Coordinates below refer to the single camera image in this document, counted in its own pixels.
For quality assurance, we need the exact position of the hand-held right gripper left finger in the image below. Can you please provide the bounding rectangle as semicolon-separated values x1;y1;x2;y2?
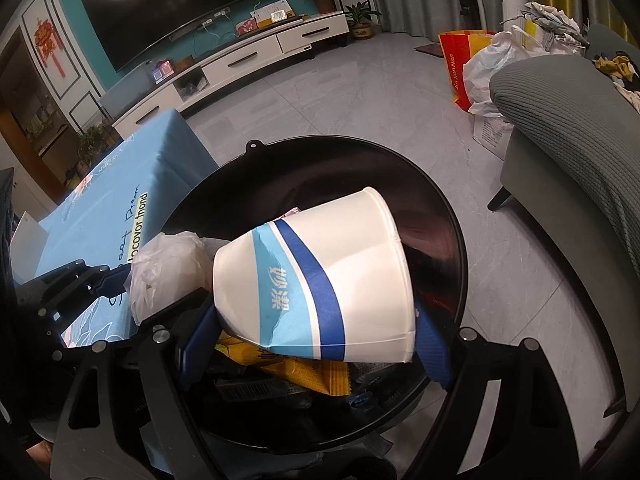
50;302;223;480

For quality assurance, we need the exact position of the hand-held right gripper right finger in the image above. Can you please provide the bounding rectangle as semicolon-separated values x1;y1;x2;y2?
400;310;581;480

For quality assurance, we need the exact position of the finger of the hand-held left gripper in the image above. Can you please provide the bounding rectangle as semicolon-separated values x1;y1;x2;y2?
50;259;133;311

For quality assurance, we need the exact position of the clear plastic bag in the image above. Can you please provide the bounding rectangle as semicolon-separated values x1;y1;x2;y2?
122;231;213;326

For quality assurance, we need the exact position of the yellow snack bag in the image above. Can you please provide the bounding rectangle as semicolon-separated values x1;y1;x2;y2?
215;330;351;397

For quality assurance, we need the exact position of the white blue paper cup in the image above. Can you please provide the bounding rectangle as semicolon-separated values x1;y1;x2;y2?
212;186;417;363

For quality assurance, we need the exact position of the black trash bin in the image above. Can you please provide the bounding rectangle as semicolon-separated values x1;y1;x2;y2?
159;135;470;461

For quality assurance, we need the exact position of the white storage box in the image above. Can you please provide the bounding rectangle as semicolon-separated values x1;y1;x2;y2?
10;210;49;281

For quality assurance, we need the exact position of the cluster of potted plants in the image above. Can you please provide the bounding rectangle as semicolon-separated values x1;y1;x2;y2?
75;124;111;168

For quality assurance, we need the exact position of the wooden shelf alcove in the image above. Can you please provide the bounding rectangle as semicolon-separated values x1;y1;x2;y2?
0;27;83;171

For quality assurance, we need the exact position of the small purple display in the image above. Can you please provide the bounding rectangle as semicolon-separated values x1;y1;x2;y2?
149;59;177;84

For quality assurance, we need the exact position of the white printed bag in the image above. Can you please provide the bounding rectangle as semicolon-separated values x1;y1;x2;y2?
472;112;517;162

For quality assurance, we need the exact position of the grey sofa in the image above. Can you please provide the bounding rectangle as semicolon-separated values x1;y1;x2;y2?
486;22;640;417

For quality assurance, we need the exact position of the white tv cabinet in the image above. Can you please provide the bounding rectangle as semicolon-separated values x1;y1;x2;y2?
111;10;350;141

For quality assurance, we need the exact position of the red shopping bag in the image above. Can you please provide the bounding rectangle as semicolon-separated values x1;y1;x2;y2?
438;30;497;114

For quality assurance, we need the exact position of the large black television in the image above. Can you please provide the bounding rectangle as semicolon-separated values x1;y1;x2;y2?
80;0;316;73

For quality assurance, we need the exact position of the white plastic bag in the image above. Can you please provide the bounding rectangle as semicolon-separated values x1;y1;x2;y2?
462;27;551;117

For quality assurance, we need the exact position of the yellow white desk calendar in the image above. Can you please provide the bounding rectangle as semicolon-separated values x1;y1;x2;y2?
249;0;294;24

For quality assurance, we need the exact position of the small potted plant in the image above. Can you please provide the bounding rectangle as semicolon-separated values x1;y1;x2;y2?
344;2;382;39

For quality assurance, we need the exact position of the yellow black clothes pile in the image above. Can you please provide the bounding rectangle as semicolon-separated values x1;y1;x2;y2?
591;49;640;112

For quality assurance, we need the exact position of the crumpled grey white cloth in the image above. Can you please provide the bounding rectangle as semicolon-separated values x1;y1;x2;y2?
521;0;587;57

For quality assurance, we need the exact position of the red wall knot ornament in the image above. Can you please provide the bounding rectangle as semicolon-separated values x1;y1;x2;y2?
34;16;67;79

